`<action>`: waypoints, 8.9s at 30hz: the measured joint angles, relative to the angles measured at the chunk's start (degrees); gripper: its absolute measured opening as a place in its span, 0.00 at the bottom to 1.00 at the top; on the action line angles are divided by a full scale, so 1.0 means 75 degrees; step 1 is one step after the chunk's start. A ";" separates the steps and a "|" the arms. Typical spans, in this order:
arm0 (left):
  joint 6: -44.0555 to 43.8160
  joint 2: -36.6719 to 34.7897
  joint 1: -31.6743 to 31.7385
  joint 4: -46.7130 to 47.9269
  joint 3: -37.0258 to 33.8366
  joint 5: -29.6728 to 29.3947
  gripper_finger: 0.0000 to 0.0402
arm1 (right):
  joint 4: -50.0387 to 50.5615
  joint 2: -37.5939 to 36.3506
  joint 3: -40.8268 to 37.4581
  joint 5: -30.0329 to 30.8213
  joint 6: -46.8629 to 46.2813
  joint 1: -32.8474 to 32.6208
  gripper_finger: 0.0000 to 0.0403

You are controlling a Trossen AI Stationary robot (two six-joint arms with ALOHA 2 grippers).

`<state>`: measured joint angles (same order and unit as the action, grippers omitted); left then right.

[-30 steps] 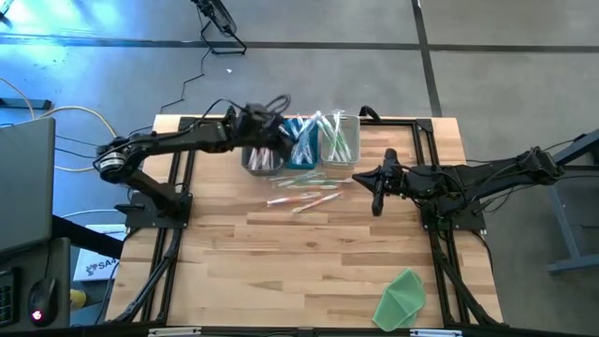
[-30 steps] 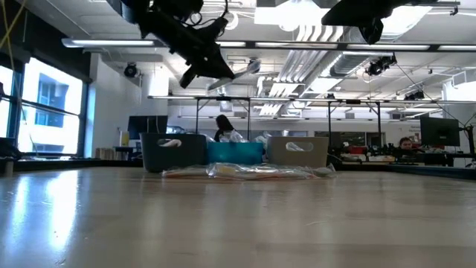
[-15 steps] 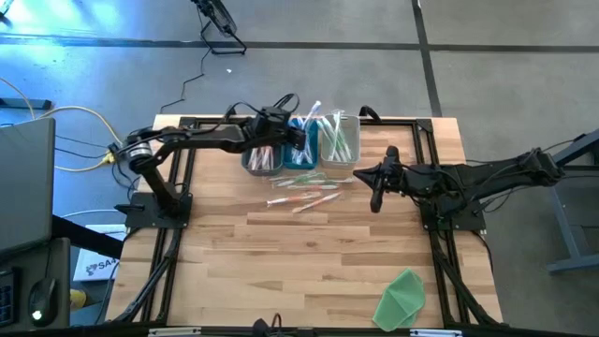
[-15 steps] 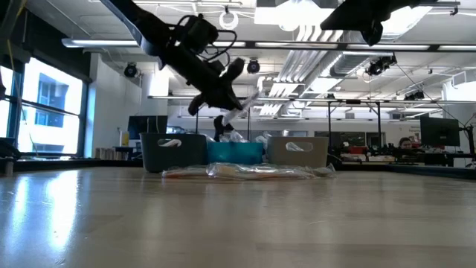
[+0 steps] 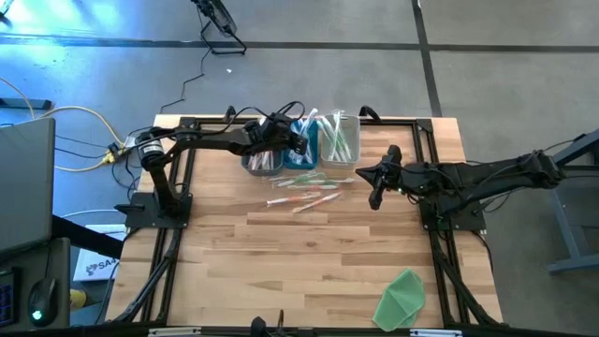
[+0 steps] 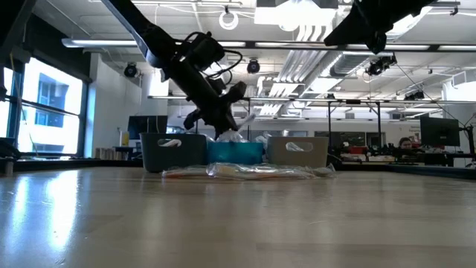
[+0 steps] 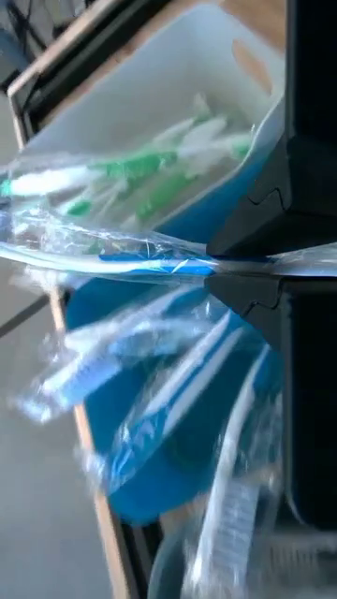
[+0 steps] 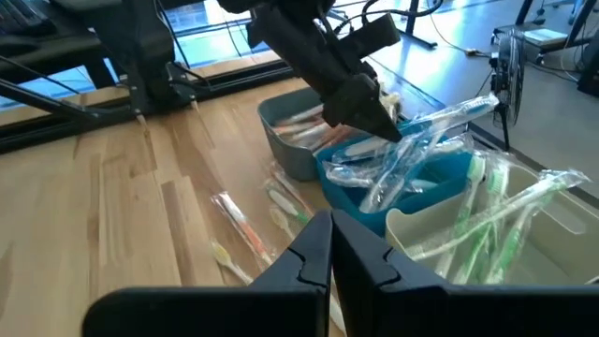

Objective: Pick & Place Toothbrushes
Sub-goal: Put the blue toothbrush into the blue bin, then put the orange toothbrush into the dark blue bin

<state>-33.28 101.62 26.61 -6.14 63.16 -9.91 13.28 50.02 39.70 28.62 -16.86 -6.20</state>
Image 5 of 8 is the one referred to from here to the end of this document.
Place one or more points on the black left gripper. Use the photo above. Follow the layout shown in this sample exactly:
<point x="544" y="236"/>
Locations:
<point x="269" y="136"/>

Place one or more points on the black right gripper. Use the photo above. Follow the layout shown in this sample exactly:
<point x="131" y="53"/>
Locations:
<point x="404" y="178"/>

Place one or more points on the blue toothbrush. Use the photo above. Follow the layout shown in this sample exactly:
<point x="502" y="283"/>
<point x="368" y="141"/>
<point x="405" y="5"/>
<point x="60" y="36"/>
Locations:
<point x="295" y="156"/>
<point x="309" y="122"/>
<point x="309" y="154"/>

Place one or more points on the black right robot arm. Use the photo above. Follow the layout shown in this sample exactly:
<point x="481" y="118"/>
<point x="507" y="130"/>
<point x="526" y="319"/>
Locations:
<point x="468" y="175"/>

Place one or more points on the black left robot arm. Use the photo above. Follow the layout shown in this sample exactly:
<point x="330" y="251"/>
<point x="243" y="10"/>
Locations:
<point x="210" y="139"/>

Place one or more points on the blue plastic bin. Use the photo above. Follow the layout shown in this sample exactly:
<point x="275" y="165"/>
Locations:
<point x="299" y="166"/>

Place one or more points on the grey plastic bin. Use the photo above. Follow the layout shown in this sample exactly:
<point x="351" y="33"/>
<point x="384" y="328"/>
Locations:
<point x="262" y="172"/>

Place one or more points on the green cloth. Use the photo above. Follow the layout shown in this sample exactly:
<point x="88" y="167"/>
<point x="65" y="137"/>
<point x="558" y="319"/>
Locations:
<point x="400" y="299"/>

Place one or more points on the black floor fan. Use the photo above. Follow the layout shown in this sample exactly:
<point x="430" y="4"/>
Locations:
<point x="220" y="19"/>

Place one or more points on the white power adapter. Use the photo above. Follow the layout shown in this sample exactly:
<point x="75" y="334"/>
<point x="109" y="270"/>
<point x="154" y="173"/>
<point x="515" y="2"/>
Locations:
<point x="131" y="142"/>

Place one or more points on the white label strip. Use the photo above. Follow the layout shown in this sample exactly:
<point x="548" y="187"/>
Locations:
<point x="435" y="332"/>
<point x="173" y="332"/>

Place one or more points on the blue-grey metal stand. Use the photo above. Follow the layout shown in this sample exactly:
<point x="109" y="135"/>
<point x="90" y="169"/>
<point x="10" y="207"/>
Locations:
<point x="565" y="224"/>

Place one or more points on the black desk support bar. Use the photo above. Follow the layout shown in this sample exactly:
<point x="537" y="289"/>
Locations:
<point x="84" y="236"/>

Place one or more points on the white printed cardboard box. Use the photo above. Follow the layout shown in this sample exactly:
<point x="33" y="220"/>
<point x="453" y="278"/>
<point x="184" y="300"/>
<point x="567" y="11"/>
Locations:
<point x="100" y="269"/>

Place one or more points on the dark desk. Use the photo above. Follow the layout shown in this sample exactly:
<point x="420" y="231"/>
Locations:
<point x="56" y="262"/>

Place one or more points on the small yellow object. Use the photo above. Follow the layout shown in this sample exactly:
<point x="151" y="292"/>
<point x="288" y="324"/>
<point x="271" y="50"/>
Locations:
<point x="78" y="299"/>

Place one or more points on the grey monitor panel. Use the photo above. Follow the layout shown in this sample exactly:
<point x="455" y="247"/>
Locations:
<point x="25" y="187"/>

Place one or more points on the black computer mouse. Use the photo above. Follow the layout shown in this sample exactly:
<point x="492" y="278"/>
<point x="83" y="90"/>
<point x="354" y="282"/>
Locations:
<point x="43" y="299"/>

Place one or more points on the black keyboard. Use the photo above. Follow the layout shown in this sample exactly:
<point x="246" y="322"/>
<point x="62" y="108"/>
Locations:
<point x="7" y="299"/>

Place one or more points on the black aluminium frame rail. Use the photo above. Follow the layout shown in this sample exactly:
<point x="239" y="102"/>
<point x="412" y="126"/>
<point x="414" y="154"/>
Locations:
<point x="442" y="299"/>
<point x="210" y="121"/>
<point x="351" y="331"/>
<point x="167" y="299"/>

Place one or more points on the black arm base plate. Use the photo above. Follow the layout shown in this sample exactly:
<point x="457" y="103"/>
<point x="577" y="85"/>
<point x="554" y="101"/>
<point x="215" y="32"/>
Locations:
<point x="461" y="220"/>
<point x="140" y="217"/>

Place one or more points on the black diagonal frame strut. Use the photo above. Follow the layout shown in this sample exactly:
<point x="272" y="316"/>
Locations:
<point x="460" y="283"/>
<point x="150" y="283"/>

